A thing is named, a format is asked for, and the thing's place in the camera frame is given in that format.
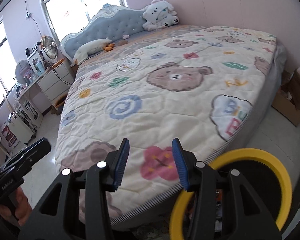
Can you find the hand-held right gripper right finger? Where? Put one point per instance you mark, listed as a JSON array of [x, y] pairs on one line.
[[180, 165]]

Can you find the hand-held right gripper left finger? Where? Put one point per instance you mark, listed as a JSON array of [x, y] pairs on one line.
[[121, 162]]

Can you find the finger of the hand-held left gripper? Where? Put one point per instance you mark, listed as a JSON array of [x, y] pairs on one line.
[[35, 150]]

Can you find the black bin with yellow rim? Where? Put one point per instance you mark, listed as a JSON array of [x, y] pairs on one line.
[[275, 170]]

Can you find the person's left hand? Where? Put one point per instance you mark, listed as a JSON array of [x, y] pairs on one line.
[[22, 205]]

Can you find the white rolling cart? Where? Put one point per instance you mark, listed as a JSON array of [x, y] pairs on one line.
[[22, 130]]

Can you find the red white carton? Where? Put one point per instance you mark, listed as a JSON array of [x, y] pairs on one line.
[[8, 137]]

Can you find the white dressing table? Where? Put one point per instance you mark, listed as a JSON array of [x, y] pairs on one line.
[[30, 90]]

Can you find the white three-drawer nightstand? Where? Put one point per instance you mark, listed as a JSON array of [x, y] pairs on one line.
[[56, 82]]

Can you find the round vanity mirror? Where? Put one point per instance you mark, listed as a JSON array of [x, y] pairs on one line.
[[23, 71]]

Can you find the teal tumbler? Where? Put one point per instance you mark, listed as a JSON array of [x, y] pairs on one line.
[[39, 67]]

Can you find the white cosmetic storage cabinet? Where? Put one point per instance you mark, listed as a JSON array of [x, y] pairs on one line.
[[34, 62]]

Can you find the plain side window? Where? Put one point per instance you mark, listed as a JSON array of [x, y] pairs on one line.
[[0, 60]]

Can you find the electric fan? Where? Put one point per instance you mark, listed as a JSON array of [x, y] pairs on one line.
[[50, 48]]

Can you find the white goose plush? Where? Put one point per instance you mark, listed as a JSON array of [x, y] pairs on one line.
[[90, 48]]

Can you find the cardboard box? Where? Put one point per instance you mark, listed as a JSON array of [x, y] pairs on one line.
[[287, 105]]

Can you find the small pink plush toy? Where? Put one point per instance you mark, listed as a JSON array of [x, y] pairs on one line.
[[125, 37]]

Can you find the bed with blue tufted headboard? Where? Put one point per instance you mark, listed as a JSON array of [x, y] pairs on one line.
[[115, 22]]

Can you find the white dog plush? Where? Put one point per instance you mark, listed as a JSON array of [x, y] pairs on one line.
[[158, 13]]

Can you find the wide window with red stickers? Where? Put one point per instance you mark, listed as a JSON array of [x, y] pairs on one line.
[[70, 0]]

